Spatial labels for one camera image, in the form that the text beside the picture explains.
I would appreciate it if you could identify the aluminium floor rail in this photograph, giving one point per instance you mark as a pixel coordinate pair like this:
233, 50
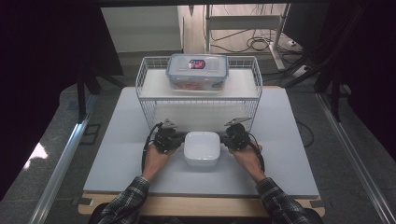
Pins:
62, 165
355, 155

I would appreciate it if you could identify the black metal stand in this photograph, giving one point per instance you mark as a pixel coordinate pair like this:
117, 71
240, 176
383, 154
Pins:
81, 99
335, 99

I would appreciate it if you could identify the black floor frame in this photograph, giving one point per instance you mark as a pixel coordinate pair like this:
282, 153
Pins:
90, 134

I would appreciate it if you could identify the person's right hand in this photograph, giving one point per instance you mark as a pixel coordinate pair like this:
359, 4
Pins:
249, 161

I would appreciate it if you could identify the white power strip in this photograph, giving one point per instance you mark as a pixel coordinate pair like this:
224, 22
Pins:
300, 71

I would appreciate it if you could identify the clear plastic food container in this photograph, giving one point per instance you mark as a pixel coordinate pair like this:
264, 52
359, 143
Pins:
197, 73

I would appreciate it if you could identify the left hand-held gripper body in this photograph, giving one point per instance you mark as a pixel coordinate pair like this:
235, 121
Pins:
165, 138

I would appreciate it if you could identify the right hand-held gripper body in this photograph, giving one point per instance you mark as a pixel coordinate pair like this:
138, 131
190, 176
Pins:
237, 137

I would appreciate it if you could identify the person's left hand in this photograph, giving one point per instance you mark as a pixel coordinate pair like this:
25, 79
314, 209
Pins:
157, 163

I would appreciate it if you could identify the black curtain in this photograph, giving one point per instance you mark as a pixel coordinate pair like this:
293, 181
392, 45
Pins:
40, 77
367, 62

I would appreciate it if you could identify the white square bowl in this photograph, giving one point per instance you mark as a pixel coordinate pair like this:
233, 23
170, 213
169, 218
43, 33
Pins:
201, 148

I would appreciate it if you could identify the white desk frame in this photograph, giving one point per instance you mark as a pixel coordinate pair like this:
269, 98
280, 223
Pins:
243, 22

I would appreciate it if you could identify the white cabinet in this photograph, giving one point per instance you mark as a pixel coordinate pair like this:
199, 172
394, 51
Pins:
140, 29

